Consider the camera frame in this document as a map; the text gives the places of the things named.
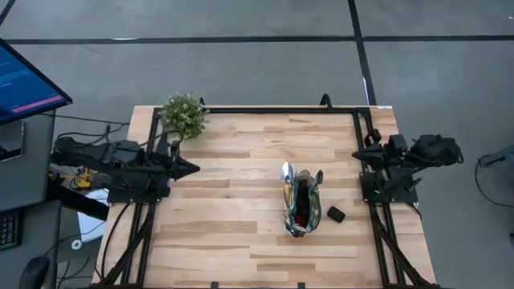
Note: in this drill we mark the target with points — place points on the blue lit computer monitor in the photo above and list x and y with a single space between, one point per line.
24 88

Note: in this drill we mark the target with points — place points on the red gardening glove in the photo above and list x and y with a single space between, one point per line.
301 219

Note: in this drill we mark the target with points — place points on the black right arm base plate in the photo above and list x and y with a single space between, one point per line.
367 194

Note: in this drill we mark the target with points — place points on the black aluminium table frame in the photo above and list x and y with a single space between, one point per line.
281 109

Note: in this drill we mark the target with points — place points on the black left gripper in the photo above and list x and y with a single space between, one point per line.
170 168

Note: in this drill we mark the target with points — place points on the green potted plant black pot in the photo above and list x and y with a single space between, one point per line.
184 116

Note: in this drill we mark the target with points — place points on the white tape roll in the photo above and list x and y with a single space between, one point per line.
76 244

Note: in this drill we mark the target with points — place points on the beige green gardening bag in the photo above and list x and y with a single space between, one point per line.
319 210

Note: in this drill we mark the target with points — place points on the small black case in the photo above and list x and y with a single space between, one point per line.
336 214

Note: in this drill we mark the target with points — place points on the black table edge clamp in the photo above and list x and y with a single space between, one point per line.
301 285
214 285

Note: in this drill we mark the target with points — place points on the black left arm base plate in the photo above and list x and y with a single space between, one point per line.
120 198

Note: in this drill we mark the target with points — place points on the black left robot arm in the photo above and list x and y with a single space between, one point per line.
100 156

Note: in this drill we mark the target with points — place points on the silver monitor stand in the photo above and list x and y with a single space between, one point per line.
12 140

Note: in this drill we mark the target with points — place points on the grey desk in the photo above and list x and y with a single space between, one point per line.
24 188

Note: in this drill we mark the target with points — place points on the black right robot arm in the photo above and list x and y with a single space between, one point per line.
435 150

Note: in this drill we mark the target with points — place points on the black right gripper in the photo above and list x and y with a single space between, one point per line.
391 160

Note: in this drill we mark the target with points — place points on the black computer mouse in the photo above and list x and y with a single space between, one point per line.
34 273

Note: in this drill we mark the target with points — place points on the black keyboard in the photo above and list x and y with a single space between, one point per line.
8 230

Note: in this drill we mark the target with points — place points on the white paper sheet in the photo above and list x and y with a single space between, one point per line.
90 225

